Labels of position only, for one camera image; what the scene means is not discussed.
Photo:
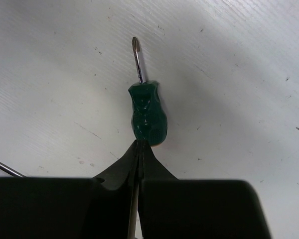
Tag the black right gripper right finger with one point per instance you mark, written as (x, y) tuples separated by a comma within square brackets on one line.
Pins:
[(171, 208)]

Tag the stubby green orange screwdriver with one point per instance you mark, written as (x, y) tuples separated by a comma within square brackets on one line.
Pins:
[(149, 121)]

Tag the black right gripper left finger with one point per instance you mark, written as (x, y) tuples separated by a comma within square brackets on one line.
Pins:
[(101, 207)]

